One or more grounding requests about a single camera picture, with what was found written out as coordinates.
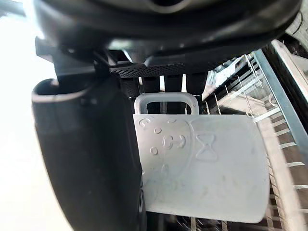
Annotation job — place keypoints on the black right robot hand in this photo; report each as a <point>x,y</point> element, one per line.
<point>84,156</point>

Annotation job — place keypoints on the dishwasher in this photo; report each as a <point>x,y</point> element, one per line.
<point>290,63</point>

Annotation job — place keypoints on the white embossed plastic cup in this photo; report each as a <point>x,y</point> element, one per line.
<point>216,168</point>

